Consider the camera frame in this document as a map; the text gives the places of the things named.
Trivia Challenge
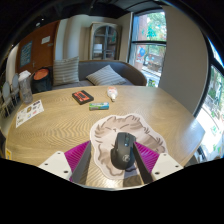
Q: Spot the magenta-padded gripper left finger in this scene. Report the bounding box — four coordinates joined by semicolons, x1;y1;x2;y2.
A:
38;140;93;185

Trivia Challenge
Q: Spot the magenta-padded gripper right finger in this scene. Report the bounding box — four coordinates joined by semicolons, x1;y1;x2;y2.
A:
133;141;184;185

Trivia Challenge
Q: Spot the black computer mouse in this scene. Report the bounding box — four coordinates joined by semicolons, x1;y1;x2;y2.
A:
110;131;138;171

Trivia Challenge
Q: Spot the cat-shaped mouse pad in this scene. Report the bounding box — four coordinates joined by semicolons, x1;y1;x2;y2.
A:
89;113;168;181

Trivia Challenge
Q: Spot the white sticker sheet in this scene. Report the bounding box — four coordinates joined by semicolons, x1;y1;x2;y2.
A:
15;99;45;129

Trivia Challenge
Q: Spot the wide curved glass window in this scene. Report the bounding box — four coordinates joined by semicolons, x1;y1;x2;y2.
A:
194;43;224;161

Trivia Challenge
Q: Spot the black and red flat box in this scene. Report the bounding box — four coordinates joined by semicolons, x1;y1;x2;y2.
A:
71;89;95;106

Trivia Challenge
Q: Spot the small green pack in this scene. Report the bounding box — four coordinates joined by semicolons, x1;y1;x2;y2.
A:
88;101;110;112

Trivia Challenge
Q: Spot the dark bag with orange top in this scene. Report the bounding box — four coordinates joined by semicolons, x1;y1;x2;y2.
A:
30;67;54;94

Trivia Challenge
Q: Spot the group of white chairs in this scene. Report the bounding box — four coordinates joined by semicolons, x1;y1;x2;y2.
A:
0;73;21;118

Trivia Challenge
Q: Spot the small white tube orange cap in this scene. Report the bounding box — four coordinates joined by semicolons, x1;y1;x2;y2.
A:
106;86;119;102

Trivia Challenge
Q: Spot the square striped cushion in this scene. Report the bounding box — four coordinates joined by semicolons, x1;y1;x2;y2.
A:
52;55;81;87

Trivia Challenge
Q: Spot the rectangular striped cushion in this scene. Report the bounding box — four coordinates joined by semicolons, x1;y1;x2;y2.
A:
85;64;128;87

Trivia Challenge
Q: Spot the grey curved sofa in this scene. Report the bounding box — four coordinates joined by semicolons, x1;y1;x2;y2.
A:
31;59;148;93

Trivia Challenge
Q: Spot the orange wooden door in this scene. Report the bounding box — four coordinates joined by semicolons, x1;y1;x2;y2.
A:
15;20;61;76

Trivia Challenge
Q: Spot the blue notice board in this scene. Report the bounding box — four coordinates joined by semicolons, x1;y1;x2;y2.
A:
19;40;34;69

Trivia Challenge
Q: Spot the dark-framed tall window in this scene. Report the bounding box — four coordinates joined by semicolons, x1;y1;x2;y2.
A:
128;10;168;88

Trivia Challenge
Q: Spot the white door sign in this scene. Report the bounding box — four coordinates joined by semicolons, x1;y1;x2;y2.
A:
41;35;52;45

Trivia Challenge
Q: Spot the glass-door arched cabinet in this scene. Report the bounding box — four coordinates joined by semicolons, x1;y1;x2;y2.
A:
88;22;122;62

